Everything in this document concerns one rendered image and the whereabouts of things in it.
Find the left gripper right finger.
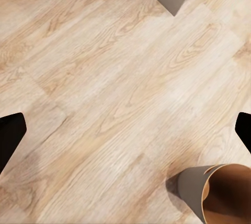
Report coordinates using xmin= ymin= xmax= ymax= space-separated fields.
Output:
xmin=235 ymin=112 xmax=251 ymax=153

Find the trash can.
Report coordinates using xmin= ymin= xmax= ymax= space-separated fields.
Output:
xmin=177 ymin=163 xmax=251 ymax=224

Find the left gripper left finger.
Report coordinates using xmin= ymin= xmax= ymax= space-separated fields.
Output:
xmin=0 ymin=112 xmax=27 ymax=174

